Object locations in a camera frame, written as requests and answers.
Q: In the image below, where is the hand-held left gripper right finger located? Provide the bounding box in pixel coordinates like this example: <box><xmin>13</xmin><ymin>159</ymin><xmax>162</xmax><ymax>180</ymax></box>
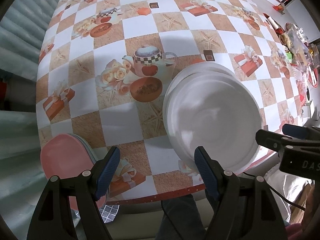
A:
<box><xmin>194</xmin><ymin>146</ymin><xmax>288</xmax><ymax>240</ymax></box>

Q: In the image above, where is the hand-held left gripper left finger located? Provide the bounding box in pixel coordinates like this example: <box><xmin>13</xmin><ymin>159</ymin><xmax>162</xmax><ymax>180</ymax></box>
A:
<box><xmin>26</xmin><ymin>146</ymin><xmax>121</xmax><ymax>240</ymax></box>

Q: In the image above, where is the printed checkered tablecloth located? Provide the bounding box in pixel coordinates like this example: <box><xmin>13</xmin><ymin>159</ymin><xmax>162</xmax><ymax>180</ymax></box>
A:
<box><xmin>36</xmin><ymin>0</ymin><xmax>315</xmax><ymax>207</ymax></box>

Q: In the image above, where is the black cable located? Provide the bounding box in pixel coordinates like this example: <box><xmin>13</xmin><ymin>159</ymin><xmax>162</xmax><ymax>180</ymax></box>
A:
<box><xmin>161</xmin><ymin>199</ymin><xmax>180</xmax><ymax>240</ymax></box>
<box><xmin>242</xmin><ymin>171</ymin><xmax>307</xmax><ymax>210</ymax></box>

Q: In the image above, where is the teal ribbed cushion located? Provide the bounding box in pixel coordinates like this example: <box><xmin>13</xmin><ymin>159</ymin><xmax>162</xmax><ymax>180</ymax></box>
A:
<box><xmin>0</xmin><ymin>0</ymin><xmax>63</xmax><ymax>230</ymax></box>

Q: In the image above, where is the fruit in white foam net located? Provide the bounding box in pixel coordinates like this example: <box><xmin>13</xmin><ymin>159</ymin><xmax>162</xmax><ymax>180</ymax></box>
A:
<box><xmin>291</xmin><ymin>66</ymin><xmax>310</xmax><ymax>83</ymax></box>

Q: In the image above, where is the person's right forearm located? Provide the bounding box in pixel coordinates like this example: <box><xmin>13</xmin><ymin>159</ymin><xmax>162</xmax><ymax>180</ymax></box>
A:
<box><xmin>299</xmin><ymin>180</ymin><xmax>320</xmax><ymax>240</ymax></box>

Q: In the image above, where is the white checkered cloth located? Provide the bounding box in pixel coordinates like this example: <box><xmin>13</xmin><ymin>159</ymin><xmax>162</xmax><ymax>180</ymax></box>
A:
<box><xmin>99</xmin><ymin>204</ymin><xmax>122</xmax><ymax>224</ymax></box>

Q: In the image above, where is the clear plastic snack bag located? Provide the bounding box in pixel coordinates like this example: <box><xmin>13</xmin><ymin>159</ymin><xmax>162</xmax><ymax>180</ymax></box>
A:
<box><xmin>279</xmin><ymin>22</ymin><xmax>315</xmax><ymax>60</ymax></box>

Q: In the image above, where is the person's leg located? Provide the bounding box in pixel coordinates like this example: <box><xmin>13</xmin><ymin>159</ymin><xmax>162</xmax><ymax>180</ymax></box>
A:
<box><xmin>155</xmin><ymin>194</ymin><xmax>213</xmax><ymax>240</ymax></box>

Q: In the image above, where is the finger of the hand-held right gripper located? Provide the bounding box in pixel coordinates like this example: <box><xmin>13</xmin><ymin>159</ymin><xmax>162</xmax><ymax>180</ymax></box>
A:
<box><xmin>282</xmin><ymin>124</ymin><xmax>320</xmax><ymax>141</ymax></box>
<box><xmin>255</xmin><ymin>129</ymin><xmax>320</xmax><ymax>153</ymax></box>

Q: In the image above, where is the white sofa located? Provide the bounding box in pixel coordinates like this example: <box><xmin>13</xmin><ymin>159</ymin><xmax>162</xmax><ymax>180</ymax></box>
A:
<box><xmin>262</xmin><ymin>120</ymin><xmax>320</xmax><ymax>224</ymax></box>

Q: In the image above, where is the white round appliance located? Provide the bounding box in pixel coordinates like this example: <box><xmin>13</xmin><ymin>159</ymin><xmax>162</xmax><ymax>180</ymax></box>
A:
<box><xmin>301</xmin><ymin>85</ymin><xmax>316</xmax><ymax>120</ymax></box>

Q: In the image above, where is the pink bowl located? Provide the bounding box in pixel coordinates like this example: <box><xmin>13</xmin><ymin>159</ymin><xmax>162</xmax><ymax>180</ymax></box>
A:
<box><xmin>40</xmin><ymin>134</ymin><xmax>108</xmax><ymax>212</ymax></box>

